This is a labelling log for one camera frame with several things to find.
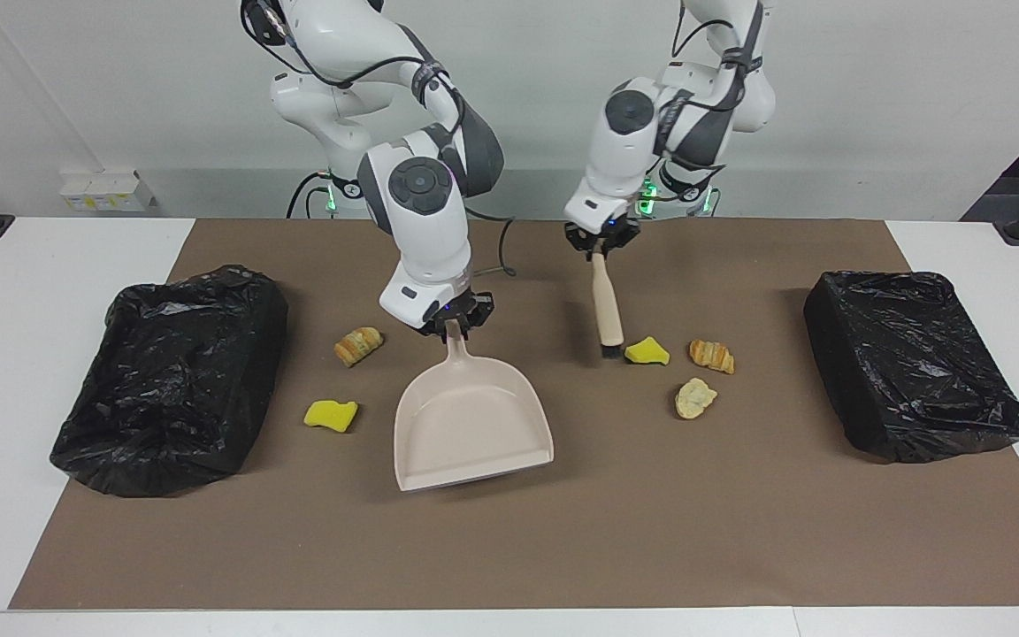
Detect pale bread chunk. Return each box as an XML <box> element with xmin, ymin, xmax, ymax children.
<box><xmin>675</xmin><ymin>378</ymin><xmax>718</xmax><ymax>420</ymax></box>

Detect yellow wedge sponge piece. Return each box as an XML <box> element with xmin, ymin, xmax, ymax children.
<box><xmin>624</xmin><ymin>336</ymin><xmax>670</xmax><ymax>366</ymax></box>

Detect white power strip box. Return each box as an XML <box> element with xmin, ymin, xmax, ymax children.
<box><xmin>59</xmin><ymin>171</ymin><xmax>157</xmax><ymax>213</ymax></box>

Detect taut black bag trash bin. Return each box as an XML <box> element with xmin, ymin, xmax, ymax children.
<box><xmin>803</xmin><ymin>271</ymin><xmax>1019</xmax><ymax>464</ymax></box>

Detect orange striped croissant piece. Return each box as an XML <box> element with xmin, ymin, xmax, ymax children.
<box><xmin>689</xmin><ymin>340</ymin><xmax>735</xmax><ymax>374</ymax></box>

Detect striped croissant bread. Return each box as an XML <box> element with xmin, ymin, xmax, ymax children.
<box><xmin>333</xmin><ymin>326</ymin><xmax>385</xmax><ymax>368</ymax></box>

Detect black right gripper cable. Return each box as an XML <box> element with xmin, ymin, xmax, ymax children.
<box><xmin>470</xmin><ymin>208</ymin><xmax>519</xmax><ymax>278</ymax></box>

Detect crumpled black bag trash bin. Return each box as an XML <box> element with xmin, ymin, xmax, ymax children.
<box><xmin>50</xmin><ymin>265</ymin><xmax>289</xmax><ymax>498</ymax></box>

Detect black right arm base cable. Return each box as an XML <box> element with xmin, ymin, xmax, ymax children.
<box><xmin>287</xmin><ymin>173</ymin><xmax>333</xmax><ymax>219</ymax></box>

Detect beige plastic dustpan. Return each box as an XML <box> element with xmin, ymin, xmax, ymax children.
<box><xmin>394</xmin><ymin>318</ymin><xmax>555</xmax><ymax>492</ymax></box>

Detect brown paper table mat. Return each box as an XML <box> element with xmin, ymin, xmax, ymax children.
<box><xmin>10</xmin><ymin>219</ymin><xmax>1019</xmax><ymax>610</ymax></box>

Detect beige hand brush black bristles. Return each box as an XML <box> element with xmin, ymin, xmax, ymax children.
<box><xmin>592</xmin><ymin>252</ymin><xmax>625</xmax><ymax>359</ymax></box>

